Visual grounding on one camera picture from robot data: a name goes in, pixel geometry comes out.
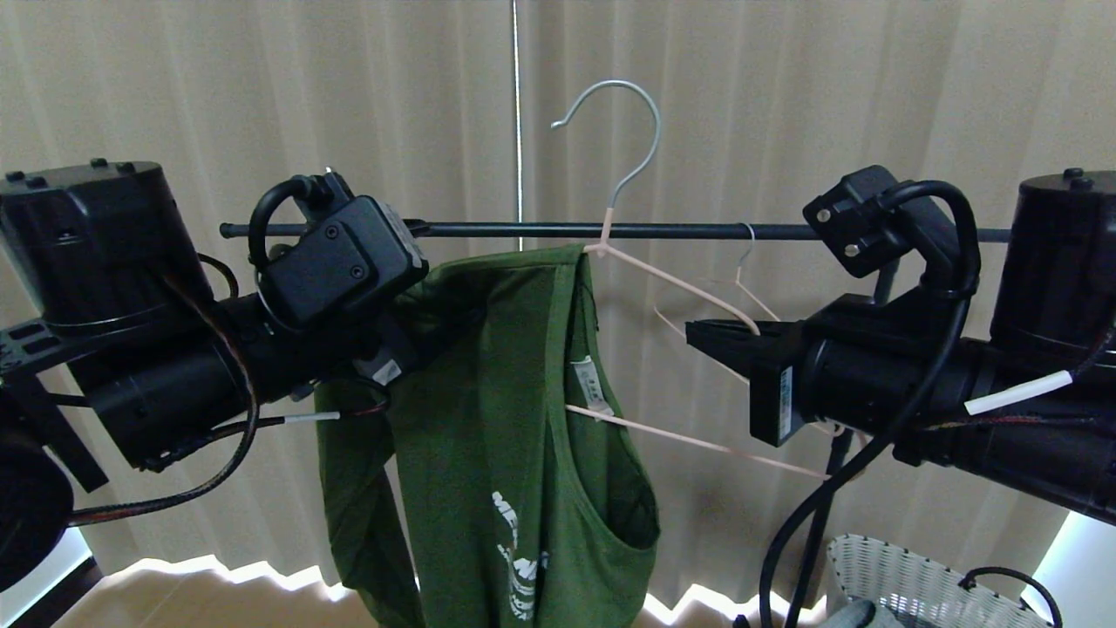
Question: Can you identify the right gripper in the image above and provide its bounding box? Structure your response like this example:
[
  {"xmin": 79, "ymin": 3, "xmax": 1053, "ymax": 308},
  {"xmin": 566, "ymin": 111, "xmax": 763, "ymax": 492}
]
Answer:
[{"xmin": 750, "ymin": 292, "xmax": 1116, "ymax": 526}]

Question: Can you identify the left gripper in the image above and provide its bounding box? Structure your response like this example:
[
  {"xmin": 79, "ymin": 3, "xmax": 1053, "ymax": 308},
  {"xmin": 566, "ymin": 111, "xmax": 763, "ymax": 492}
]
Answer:
[{"xmin": 87, "ymin": 292, "xmax": 421, "ymax": 474}]

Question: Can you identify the pink clothes hanger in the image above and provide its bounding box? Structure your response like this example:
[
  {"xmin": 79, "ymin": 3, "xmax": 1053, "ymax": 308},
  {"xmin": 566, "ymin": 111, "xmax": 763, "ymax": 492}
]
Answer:
[
  {"xmin": 551, "ymin": 80, "xmax": 834, "ymax": 481},
  {"xmin": 652, "ymin": 223, "xmax": 786, "ymax": 386}
]

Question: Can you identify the green printed sleeveless shirt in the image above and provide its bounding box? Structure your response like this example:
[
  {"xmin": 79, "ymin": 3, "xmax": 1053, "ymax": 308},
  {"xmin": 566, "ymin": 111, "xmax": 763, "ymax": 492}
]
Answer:
[{"xmin": 316, "ymin": 244, "xmax": 662, "ymax": 628}]

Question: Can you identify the black clothes rack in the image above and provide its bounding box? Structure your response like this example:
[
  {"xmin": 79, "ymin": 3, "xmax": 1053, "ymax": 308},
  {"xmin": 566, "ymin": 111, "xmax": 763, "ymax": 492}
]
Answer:
[{"xmin": 218, "ymin": 220, "xmax": 1012, "ymax": 628}]

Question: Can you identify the white laundry basket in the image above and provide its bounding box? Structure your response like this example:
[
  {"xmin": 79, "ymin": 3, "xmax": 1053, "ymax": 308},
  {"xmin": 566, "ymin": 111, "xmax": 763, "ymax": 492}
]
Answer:
[{"xmin": 826, "ymin": 534, "xmax": 1064, "ymax": 628}]

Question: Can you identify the pale grey garment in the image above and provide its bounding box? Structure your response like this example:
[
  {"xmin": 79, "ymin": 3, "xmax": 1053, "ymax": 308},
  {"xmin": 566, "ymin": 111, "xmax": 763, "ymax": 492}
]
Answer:
[{"xmin": 835, "ymin": 597, "xmax": 883, "ymax": 628}]

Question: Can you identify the beige curtain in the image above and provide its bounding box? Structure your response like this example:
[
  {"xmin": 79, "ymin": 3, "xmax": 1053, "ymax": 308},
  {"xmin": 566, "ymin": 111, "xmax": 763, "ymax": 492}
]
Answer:
[{"xmin": 0, "ymin": 0, "xmax": 1116, "ymax": 613}]

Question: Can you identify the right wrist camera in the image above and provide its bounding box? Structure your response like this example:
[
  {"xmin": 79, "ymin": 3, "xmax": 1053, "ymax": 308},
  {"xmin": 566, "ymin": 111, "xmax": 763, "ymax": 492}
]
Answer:
[{"xmin": 802, "ymin": 165, "xmax": 960, "ymax": 282}]

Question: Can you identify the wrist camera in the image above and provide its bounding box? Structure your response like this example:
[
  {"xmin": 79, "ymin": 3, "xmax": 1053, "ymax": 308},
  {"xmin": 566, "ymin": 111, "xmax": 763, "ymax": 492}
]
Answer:
[
  {"xmin": 258, "ymin": 170, "xmax": 430, "ymax": 331},
  {"xmin": 802, "ymin": 165, "xmax": 960, "ymax": 282}
]

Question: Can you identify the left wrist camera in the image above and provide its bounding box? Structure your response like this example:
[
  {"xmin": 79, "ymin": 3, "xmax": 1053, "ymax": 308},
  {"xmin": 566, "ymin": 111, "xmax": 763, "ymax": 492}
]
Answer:
[{"xmin": 258, "ymin": 170, "xmax": 430, "ymax": 331}]

